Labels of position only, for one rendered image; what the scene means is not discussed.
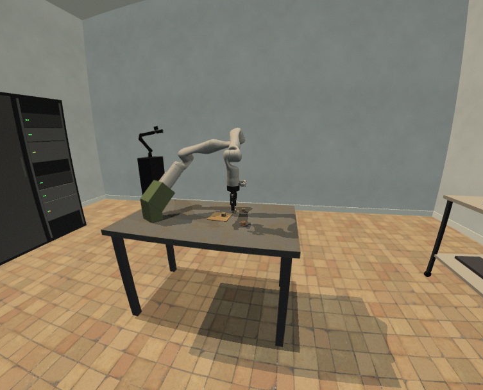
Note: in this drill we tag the tan flat mat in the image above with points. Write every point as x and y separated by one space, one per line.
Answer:
216 216

